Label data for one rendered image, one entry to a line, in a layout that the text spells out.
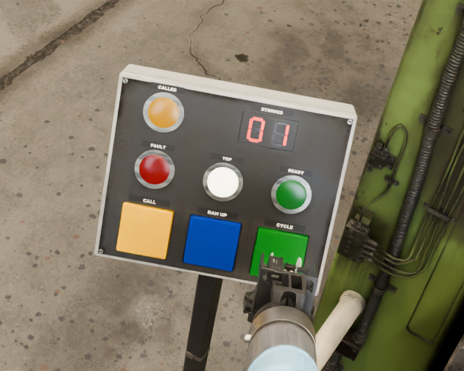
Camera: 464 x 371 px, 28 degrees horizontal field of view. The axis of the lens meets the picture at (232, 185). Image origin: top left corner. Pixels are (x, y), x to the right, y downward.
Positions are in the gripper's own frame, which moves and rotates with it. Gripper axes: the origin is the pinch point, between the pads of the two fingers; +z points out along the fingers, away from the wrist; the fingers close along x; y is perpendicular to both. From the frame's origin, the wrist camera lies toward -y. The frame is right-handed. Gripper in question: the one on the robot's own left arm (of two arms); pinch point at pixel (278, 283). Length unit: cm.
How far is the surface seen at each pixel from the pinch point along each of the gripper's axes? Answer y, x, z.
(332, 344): -26.1, -15.1, 39.0
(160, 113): 17.9, 20.4, 9.9
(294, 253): 1.0, -2.1, 9.6
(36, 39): -8, 83, 197
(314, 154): 16.0, -2.0, 10.3
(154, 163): 10.6, 20.2, 9.9
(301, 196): 9.7, -1.5, 10.0
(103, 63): -11, 58, 192
